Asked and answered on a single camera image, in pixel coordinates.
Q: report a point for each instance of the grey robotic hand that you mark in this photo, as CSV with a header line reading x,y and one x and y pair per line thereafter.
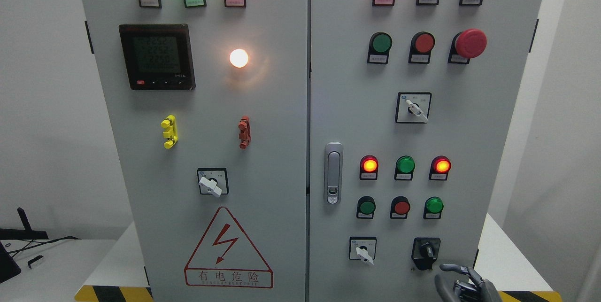
x,y
481,290

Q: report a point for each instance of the black rotary knob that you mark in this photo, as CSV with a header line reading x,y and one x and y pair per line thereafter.
x,y
425,252

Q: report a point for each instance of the green push button lower right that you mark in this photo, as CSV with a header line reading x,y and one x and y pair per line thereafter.
x,y
433,208

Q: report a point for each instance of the green push button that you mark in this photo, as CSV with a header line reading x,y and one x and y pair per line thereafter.
x,y
365,208
433,208
379,46

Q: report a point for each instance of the red push button lower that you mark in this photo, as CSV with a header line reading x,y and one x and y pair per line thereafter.
x,y
400,207

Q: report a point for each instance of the red push button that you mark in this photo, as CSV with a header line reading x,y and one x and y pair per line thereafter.
x,y
420,48
400,207

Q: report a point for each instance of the red indicator middle right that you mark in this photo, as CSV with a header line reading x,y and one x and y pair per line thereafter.
x,y
439,168

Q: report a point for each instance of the green push button lower left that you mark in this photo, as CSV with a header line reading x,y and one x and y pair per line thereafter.
x,y
365,208

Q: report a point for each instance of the green indicator middle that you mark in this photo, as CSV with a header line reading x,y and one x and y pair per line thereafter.
x,y
404,169

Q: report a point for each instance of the red lit indicator middle left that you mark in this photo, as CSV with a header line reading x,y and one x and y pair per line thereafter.
x,y
368,168

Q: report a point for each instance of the grey right cabinet door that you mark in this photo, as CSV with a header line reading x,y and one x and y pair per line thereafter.
x,y
355,103

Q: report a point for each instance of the grey cabinet door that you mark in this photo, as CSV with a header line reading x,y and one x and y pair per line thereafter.
x,y
355,103
266,181

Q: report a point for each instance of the red emergency stop button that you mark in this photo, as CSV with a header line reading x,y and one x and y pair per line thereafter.
x,y
466,45

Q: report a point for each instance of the red push button upper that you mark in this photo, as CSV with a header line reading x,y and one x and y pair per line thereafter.
x,y
420,48

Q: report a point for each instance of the red electric hazard sticker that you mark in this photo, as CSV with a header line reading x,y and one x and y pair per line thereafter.
x,y
226,257

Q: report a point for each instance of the green push button upper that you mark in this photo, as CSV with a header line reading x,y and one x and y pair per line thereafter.
x,y
379,46

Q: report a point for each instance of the white lit indicator light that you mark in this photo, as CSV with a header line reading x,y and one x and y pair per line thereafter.
x,y
239,58

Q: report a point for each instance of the grey left cabinet door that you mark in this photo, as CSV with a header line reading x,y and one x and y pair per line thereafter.
x,y
266,181

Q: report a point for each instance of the black digital power meter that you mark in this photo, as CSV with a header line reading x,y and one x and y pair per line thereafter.
x,y
158,56

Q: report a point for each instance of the small black white adapter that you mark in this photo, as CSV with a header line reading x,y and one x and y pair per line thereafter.
x,y
35,261

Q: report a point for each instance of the black device with antenna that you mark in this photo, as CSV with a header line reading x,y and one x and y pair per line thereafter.
x,y
8,267

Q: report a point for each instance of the white selector switch lower right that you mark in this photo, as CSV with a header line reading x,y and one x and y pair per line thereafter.
x,y
362,248

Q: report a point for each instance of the white selector switch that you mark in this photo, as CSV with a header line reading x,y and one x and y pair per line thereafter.
x,y
362,248
413,107

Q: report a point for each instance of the white selector switch upper right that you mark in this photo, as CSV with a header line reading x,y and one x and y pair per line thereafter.
x,y
413,107

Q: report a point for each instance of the silver door lock handle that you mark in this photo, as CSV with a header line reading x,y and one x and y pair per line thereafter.
x,y
333,164

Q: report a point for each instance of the red terminal handle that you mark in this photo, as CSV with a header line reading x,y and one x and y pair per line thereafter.
x,y
244,132

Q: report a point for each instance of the white selector switch left door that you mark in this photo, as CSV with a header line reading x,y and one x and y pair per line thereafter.
x,y
213,181

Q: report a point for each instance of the yellow terminal handle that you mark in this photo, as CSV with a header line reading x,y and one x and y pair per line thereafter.
x,y
170,134

